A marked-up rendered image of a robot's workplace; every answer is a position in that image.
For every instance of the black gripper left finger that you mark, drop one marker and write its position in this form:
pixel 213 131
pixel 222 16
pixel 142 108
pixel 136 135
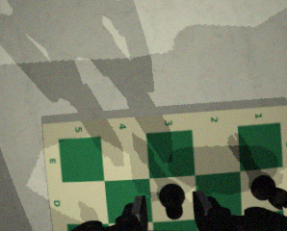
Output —
pixel 137 221

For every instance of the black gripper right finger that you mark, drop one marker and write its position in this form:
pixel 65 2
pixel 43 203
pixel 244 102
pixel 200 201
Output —
pixel 220 219

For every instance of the green and cream chessboard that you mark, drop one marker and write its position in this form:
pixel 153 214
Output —
pixel 95 167

